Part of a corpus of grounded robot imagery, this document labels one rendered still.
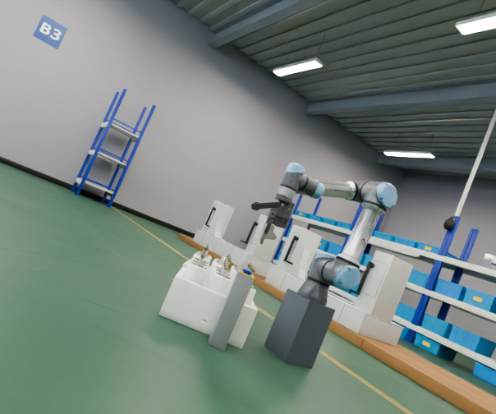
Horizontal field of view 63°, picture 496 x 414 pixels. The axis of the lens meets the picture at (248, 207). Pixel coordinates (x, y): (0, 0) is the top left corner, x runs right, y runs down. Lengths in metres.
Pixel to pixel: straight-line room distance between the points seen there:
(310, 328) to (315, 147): 8.35
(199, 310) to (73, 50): 6.68
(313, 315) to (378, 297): 1.77
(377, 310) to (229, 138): 5.93
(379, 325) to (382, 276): 0.43
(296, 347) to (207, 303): 0.48
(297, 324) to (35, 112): 6.58
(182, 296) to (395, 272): 2.34
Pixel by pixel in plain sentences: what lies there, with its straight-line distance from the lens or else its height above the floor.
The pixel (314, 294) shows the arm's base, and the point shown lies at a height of 0.33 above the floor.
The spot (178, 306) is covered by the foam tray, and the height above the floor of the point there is 0.06.
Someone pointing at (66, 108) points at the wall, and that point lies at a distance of 7.89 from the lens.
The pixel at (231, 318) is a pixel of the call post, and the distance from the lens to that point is 1.69.
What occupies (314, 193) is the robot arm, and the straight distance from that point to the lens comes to 1.75.
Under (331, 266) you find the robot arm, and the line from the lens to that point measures 1.93.
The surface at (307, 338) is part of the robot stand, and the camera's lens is 2.01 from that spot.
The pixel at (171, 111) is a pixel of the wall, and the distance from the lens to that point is 8.32.
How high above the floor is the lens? 0.45
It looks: 4 degrees up
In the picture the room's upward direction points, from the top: 23 degrees clockwise
